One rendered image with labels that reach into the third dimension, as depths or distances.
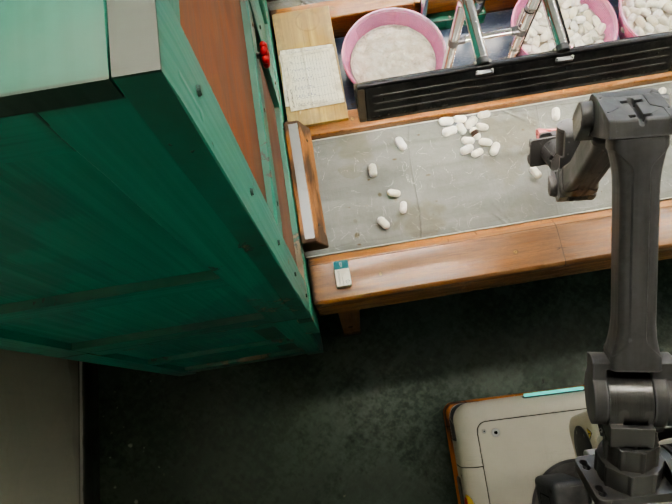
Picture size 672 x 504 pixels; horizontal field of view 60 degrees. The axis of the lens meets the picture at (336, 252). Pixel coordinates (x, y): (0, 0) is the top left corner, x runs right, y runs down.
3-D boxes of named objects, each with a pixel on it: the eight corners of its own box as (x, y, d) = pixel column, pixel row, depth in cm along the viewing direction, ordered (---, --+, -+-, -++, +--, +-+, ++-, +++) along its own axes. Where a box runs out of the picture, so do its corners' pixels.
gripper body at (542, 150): (528, 137, 126) (540, 152, 120) (574, 129, 126) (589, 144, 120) (526, 163, 130) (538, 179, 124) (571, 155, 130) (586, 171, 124)
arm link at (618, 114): (598, 91, 68) (693, 82, 65) (576, 95, 81) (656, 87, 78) (595, 436, 77) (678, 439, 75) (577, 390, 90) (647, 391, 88)
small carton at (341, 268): (352, 286, 133) (352, 284, 131) (337, 288, 133) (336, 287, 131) (347, 261, 134) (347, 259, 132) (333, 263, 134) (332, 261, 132)
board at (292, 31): (348, 120, 143) (348, 118, 142) (289, 130, 143) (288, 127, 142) (328, 8, 152) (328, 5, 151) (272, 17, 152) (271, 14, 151)
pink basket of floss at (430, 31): (461, 64, 156) (467, 43, 147) (401, 136, 151) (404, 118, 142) (382, 13, 161) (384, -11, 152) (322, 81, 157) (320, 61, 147)
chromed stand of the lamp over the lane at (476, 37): (518, 155, 149) (581, 53, 105) (441, 168, 149) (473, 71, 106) (501, 90, 153) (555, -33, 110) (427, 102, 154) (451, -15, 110)
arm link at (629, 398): (609, 456, 78) (652, 457, 77) (613, 393, 74) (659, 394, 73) (595, 412, 86) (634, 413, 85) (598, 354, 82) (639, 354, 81)
